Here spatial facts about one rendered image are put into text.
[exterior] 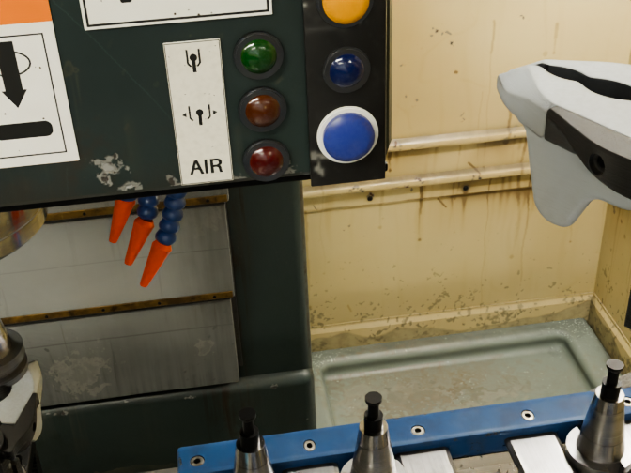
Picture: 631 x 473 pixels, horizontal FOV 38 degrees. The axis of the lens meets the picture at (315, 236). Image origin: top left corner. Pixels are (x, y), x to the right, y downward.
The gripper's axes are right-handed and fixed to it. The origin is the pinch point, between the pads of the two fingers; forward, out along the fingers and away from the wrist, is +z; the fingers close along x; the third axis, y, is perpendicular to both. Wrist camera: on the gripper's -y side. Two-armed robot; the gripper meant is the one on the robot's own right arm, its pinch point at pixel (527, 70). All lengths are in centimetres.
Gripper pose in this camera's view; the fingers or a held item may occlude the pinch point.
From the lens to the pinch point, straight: 41.7
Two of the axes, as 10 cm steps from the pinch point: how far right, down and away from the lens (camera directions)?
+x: 7.8, -3.6, 5.1
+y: 0.4, 8.4, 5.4
